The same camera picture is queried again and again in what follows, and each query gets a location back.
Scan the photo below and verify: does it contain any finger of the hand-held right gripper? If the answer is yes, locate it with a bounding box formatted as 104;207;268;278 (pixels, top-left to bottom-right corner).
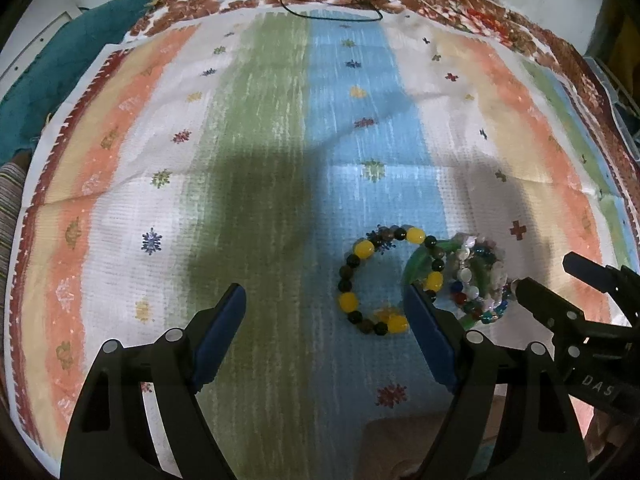
561;252;640;311
509;277;584;334

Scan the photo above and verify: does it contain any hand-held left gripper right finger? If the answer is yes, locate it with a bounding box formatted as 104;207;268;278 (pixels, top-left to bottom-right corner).
402;282;592;480

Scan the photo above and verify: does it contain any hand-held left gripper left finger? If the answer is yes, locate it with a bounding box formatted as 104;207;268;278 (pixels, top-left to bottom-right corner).
60;282;248;480

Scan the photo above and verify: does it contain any green bangle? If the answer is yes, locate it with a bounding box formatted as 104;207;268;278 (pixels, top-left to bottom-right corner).
404;242;483;331

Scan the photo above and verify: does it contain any pile of multicoloured bead bracelets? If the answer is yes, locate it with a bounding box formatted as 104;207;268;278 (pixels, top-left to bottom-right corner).
440;232;518;324

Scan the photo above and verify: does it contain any yellow and dark bead bracelet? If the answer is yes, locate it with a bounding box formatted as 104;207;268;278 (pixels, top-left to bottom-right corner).
337;226;446;337

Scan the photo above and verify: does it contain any striped printed mat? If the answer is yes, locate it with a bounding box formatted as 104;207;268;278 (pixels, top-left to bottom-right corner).
10;7;633;478

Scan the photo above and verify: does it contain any thin-striped pillow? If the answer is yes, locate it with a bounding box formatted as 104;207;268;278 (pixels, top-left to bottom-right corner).
0;160;28;281

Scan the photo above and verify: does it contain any teal pillow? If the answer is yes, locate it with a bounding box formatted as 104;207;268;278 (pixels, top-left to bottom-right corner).
0;0;156;161

